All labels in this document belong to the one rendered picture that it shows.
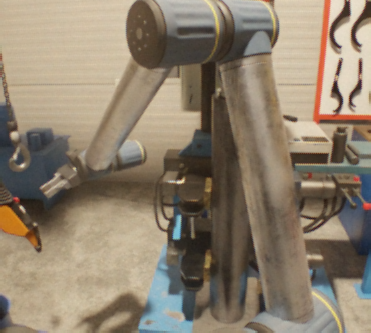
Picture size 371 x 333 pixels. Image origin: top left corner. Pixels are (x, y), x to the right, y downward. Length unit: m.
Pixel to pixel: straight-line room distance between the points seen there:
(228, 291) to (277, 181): 1.23
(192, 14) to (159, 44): 0.10
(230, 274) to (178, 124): 2.17
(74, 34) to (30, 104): 1.01
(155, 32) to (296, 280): 0.69
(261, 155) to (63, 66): 3.34
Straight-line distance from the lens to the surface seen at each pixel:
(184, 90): 2.41
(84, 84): 3.92
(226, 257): 1.85
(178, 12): 0.70
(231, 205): 1.67
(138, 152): 1.36
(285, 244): 0.90
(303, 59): 3.63
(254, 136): 0.83
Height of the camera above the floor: 1.79
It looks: 20 degrees down
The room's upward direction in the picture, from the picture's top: 1 degrees counter-clockwise
